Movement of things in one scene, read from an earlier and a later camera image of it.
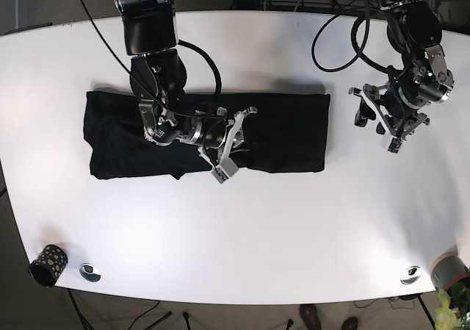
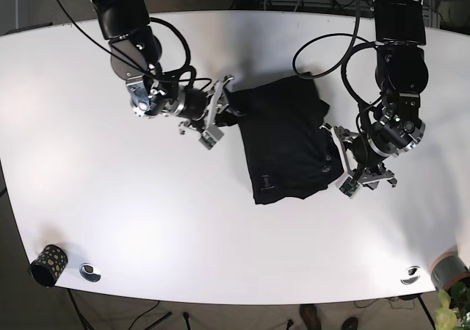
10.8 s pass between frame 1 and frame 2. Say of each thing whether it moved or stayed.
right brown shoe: stayed
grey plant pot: stayed
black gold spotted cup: stayed
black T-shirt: moved
